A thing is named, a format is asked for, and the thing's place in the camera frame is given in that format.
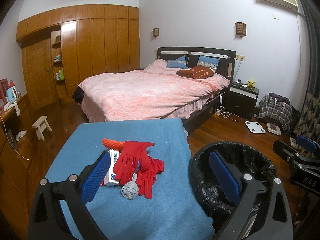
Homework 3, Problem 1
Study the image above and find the white charger cable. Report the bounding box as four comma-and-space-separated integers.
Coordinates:
214, 92, 243, 123

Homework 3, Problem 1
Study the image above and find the yellow plush toy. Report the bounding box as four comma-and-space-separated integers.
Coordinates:
247, 80, 255, 89

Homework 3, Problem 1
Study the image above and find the right blue pillow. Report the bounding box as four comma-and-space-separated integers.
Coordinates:
197, 55, 220, 70

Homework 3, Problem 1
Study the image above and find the white bathroom scale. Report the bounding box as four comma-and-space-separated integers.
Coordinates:
245, 121, 266, 134

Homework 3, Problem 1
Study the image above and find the grey balled sock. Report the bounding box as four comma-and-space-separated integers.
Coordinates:
121, 173, 139, 200

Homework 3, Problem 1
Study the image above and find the blue electric kettle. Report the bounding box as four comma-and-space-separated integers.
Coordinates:
7, 80, 17, 102

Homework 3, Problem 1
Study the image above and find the bed with pink duvet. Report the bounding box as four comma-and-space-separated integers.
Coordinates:
72, 47, 236, 132

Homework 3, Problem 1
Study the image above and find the wall lamp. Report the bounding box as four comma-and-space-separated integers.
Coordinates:
152, 28, 159, 38
235, 22, 247, 37

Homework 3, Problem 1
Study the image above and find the brown dotted pillow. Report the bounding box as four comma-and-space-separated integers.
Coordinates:
176, 66, 215, 80

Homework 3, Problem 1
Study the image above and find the plaid cloth on chair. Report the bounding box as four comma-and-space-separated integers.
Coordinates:
259, 94, 293, 130

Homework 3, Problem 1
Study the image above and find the wooden wardrobe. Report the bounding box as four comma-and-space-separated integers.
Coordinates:
16, 4, 140, 109

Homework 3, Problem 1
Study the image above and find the blue table cloth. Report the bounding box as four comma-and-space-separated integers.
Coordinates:
46, 119, 215, 239

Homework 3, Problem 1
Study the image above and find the white blue medicine box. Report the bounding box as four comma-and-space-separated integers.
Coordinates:
100, 148, 139, 188

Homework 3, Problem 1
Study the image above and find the black white nightstand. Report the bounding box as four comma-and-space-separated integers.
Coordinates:
226, 82, 259, 120

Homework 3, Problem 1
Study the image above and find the small white wooden stool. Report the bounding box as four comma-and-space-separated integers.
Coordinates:
31, 115, 52, 141

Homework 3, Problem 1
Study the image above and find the left wall lamp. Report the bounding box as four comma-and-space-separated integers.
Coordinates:
152, 28, 159, 38

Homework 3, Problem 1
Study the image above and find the patterned curtain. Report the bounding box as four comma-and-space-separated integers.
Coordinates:
295, 0, 319, 143

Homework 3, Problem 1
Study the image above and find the blue pillow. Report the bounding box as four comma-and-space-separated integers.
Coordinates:
166, 56, 188, 69
197, 55, 220, 70

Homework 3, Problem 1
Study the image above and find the black lined trash bin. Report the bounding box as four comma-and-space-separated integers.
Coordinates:
189, 141, 277, 239

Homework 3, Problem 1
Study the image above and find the right wall lamp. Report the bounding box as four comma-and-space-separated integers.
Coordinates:
235, 22, 247, 37

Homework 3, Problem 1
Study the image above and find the red framed picture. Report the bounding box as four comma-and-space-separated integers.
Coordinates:
0, 78, 9, 104

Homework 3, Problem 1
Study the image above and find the orange foam net sleeve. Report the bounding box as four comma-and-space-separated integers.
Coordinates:
102, 138, 125, 152

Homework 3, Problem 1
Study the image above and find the wooden side dresser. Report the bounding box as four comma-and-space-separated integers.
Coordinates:
1, 94, 34, 238

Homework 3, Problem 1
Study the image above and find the left blue pillow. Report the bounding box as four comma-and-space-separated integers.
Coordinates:
166, 56, 188, 69

